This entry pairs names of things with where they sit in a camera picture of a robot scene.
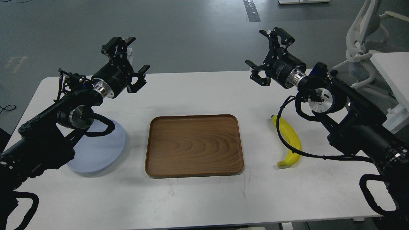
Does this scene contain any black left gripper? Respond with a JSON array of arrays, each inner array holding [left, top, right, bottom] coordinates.
[[91, 37, 151, 98]]

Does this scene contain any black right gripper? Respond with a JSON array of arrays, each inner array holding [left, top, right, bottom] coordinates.
[[245, 27, 306, 89]]

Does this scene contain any light blue plate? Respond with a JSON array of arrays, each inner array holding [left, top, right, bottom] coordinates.
[[67, 120, 126, 173]]

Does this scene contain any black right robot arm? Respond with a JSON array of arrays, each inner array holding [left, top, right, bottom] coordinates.
[[246, 27, 409, 227]]

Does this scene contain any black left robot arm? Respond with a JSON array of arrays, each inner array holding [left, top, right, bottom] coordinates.
[[0, 37, 150, 230]]

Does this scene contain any yellow banana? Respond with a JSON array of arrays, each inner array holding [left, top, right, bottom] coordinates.
[[271, 115, 301, 168]]

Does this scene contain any brown wooden tray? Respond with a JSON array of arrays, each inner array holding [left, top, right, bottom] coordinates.
[[145, 114, 244, 179]]

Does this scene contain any white office chair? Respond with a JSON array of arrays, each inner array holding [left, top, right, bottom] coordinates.
[[329, 0, 408, 103]]

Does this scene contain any white side table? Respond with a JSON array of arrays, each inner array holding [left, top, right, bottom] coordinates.
[[370, 52, 409, 134]]

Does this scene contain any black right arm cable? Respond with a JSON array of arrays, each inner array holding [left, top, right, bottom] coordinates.
[[276, 95, 374, 163]]

